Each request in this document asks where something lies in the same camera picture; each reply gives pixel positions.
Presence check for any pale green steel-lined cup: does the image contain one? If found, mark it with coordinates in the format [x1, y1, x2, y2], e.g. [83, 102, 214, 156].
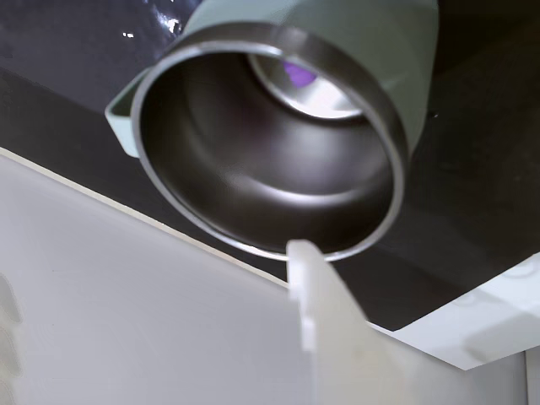
[104, 0, 440, 263]

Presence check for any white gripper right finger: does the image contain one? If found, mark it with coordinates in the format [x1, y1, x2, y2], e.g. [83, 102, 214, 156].
[287, 239, 427, 405]

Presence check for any black table mat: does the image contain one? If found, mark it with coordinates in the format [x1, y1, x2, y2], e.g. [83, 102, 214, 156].
[0, 0, 540, 334]

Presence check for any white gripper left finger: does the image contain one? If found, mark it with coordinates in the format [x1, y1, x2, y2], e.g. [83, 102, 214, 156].
[0, 269, 25, 381]

